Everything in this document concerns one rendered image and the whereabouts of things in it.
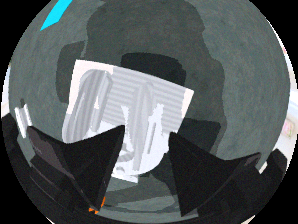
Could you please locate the cyan flat rectangular patch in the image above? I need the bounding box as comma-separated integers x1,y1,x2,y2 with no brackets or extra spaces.
41,0,72,30

